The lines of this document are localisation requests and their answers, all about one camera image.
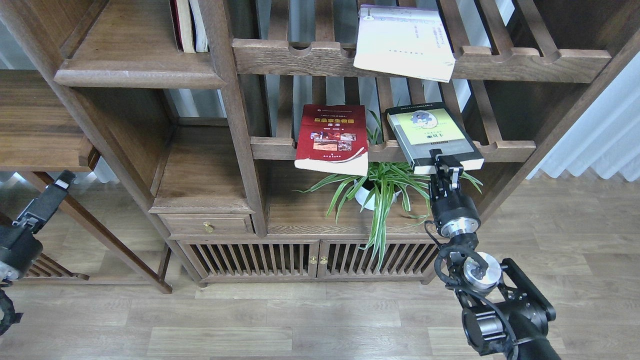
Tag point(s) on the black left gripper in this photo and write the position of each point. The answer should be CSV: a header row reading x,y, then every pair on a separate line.
x,y
18,247

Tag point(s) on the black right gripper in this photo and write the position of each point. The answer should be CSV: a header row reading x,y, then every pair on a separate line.
x,y
454,213

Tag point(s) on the green grey cover book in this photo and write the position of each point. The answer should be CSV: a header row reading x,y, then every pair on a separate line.
x,y
420,128

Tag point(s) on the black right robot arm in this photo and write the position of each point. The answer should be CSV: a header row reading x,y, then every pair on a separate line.
x,y
502,310

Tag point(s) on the green spider plant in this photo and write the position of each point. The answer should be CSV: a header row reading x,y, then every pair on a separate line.
x,y
397,178

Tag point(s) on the wooden side table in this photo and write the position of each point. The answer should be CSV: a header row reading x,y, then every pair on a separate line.
x,y
39,136

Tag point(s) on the red cover book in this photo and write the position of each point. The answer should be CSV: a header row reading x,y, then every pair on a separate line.
x,y
333,139

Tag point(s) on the white cover book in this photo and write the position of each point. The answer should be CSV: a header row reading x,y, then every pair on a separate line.
x,y
405,41

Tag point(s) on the white curtain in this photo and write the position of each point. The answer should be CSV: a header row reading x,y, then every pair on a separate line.
x,y
606,137

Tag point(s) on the brass drawer knob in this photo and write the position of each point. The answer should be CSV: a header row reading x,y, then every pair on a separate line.
x,y
208,227

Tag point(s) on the large wooden bookshelf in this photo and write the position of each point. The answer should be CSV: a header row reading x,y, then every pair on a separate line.
x,y
209,137

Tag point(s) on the beige upright book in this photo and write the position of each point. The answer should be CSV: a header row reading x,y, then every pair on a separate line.
x,y
185,26

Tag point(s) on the dark red upright book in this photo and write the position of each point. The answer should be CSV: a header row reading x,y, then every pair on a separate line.
x,y
176,24

